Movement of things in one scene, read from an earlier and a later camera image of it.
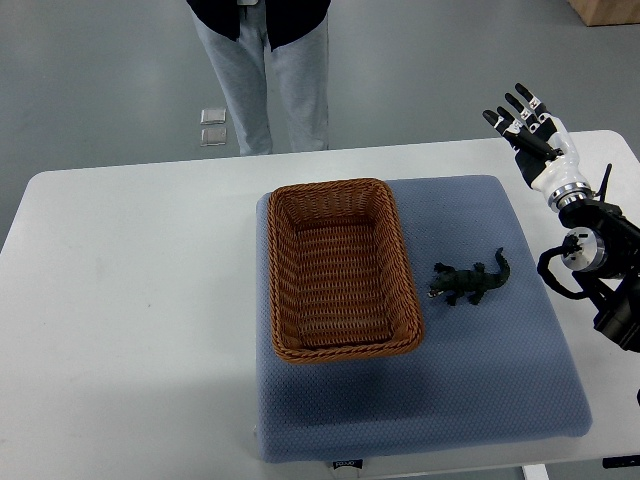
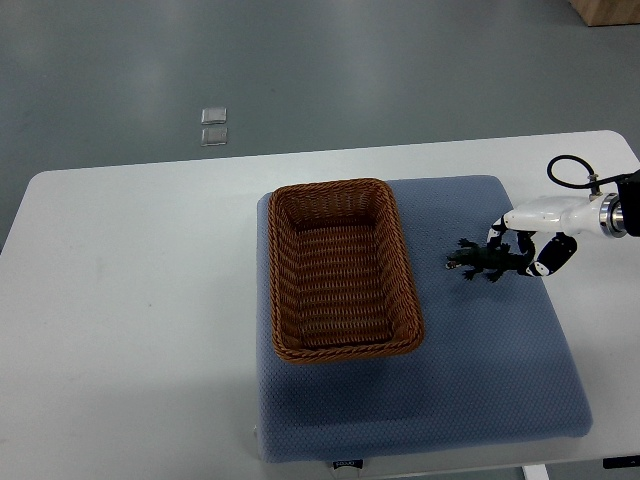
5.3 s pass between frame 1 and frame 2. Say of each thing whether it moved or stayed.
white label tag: stayed
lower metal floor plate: stayed
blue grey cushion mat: stayed
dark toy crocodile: moved
